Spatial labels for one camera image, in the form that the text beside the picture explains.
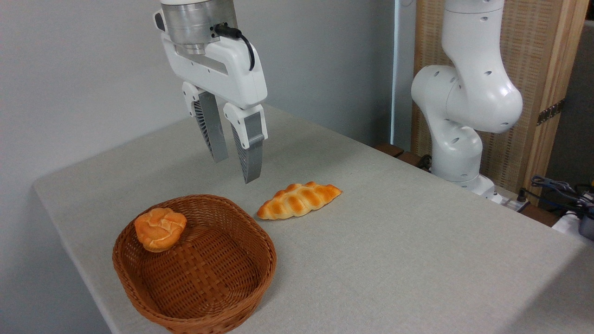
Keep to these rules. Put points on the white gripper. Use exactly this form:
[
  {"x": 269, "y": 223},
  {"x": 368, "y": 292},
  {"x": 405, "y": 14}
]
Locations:
[{"x": 232, "y": 74}]

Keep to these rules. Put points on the round orange bread roll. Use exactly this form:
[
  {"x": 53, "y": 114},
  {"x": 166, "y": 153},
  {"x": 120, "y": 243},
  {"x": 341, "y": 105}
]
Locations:
[{"x": 160, "y": 229}]

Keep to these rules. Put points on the long braided bread loaf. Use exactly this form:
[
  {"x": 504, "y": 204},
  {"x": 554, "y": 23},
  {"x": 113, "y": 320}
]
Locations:
[{"x": 297, "y": 200}]

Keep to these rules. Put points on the brown wicker basket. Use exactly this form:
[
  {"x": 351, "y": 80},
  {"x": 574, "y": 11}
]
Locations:
[{"x": 199, "y": 273}]

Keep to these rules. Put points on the gray tablecloth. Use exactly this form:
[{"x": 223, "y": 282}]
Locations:
[{"x": 417, "y": 260}]

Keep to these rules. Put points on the wooden woven screen panel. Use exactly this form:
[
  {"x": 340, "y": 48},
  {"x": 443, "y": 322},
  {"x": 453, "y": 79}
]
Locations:
[{"x": 533, "y": 60}]

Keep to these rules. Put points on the metal screen hinge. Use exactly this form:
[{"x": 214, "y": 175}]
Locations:
[{"x": 551, "y": 112}]

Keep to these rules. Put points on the white box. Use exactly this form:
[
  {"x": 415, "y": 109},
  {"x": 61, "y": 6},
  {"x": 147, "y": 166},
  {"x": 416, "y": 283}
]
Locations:
[{"x": 564, "y": 223}]

